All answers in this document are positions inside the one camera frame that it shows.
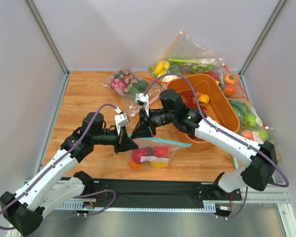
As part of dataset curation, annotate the red toy apple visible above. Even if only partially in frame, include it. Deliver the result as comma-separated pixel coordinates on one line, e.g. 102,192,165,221
131,148,149,164

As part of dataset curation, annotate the clear blue zip bag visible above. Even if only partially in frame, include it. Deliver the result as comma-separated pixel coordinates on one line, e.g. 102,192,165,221
127,137,191,171

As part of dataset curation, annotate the dark toy plum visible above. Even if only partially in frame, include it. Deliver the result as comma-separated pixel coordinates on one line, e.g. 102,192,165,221
145,147,154,161

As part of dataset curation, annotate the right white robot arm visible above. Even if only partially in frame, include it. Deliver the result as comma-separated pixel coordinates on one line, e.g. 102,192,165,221
131,89,277,193

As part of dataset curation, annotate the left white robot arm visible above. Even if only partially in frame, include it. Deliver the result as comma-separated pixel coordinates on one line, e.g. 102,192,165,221
0,110,138,237

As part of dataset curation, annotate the dragon fruit zip bag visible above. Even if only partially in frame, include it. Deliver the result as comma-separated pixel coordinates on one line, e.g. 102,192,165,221
104,69,153,117

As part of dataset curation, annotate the banana cauliflower zip bag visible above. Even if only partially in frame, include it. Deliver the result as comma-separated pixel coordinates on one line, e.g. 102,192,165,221
145,60,181,88

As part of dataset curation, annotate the green vegetable zip bag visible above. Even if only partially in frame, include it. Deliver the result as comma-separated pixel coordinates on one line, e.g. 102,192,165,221
162,31,225,74

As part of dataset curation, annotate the orange pumpkin zip bag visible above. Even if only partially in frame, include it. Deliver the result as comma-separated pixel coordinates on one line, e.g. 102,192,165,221
205,63,248,101

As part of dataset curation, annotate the green apple zip bag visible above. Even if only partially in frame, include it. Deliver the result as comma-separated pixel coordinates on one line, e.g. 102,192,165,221
228,98,270,131

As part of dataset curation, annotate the potato banana zip bag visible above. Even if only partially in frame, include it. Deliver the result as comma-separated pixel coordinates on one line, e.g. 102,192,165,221
238,127,281,164

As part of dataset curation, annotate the orange toy orange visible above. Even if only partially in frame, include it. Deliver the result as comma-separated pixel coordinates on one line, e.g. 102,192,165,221
128,158,145,170

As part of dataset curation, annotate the red toy tomato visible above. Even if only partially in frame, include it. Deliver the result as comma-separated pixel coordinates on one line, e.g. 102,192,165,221
153,146,170,159

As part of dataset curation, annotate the yellow toy bell pepper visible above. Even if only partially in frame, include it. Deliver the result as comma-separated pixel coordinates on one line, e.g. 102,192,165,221
150,160,169,168

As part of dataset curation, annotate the red toy lobster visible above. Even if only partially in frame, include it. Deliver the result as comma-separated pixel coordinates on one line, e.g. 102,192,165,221
181,90,203,109

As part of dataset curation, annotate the yellow toy pepper in bin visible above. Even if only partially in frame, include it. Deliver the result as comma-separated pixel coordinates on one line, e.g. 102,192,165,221
198,94,210,106

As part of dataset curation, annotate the black base mat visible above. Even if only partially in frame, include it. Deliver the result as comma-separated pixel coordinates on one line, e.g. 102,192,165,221
65,177,242,210

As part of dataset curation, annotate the orange plastic bin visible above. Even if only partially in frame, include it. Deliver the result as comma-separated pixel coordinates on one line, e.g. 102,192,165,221
165,73,241,152

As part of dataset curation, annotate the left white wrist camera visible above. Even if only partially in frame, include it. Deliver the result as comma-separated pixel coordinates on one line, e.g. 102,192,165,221
114,112,130,135

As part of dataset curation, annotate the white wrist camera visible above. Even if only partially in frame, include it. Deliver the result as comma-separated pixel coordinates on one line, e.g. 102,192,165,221
114,112,130,135
134,93,149,115

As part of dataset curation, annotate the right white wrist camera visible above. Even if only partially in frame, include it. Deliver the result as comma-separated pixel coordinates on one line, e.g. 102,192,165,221
134,93,149,115

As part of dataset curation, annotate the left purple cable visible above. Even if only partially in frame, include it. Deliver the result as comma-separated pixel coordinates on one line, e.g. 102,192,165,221
0,103,121,230

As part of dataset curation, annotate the aluminium frame rail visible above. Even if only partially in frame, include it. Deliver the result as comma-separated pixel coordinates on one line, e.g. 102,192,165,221
6,167,296,237

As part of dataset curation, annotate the left aluminium post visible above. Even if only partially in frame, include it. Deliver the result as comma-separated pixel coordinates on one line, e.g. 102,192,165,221
24,0,70,76

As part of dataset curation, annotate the aluminium post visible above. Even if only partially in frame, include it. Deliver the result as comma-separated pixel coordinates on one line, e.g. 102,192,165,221
239,0,289,77
24,0,70,76

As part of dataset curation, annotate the right aluminium post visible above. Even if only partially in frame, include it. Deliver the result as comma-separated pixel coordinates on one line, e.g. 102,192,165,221
239,0,289,77

